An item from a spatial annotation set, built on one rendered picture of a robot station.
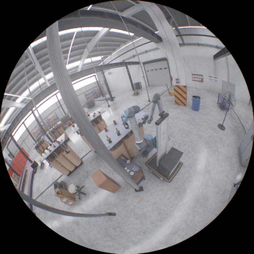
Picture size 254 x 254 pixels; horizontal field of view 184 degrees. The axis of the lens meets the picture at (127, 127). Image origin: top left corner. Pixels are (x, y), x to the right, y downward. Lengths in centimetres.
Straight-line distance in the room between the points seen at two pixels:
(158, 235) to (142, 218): 75
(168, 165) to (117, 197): 172
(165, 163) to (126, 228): 210
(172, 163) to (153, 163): 73
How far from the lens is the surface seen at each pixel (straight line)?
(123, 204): 258
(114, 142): 169
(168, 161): 183
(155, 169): 230
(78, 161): 376
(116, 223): 274
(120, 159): 198
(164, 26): 678
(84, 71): 1014
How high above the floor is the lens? 245
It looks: 33 degrees down
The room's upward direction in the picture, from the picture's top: 20 degrees counter-clockwise
